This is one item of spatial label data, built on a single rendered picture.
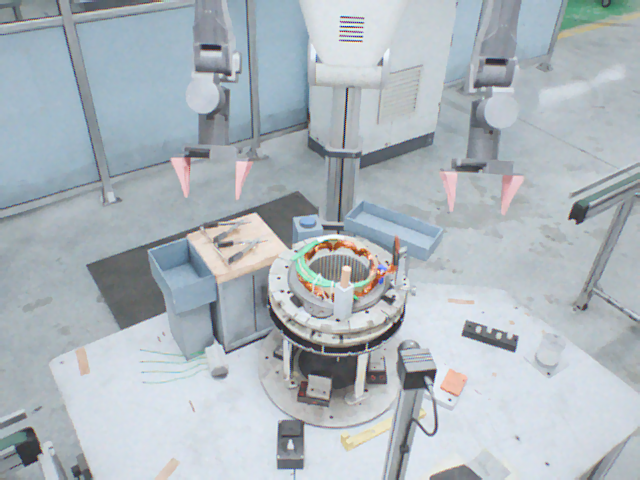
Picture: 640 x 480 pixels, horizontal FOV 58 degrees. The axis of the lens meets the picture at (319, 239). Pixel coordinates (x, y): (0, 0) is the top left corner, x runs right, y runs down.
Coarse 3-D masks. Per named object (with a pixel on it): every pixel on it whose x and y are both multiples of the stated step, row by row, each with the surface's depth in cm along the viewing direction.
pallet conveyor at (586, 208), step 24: (624, 168) 237; (576, 192) 223; (600, 192) 227; (624, 192) 234; (576, 216) 223; (624, 216) 248; (600, 264) 266; (600, 288) 273; (576, 312) 282; (624, 312) 265
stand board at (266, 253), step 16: (256, 224) 154; (192, 240) 148; (224, 240) 148; (240, 240) 148; (272, 240) 149; (208, 256) 143; (256, 256) 143; (272, 256) 144; (224, 272) 138; (240, 272) 140
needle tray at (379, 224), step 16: (368, 208) 165; (384, 208) 162; (352, 224) 157; (368, 224) 162; (384, 224) 162; (400, 224) 162; (416, 224) 159; (384, 240) 154; (416, 240) 157; (432, 240) 157; (416, 256) 151
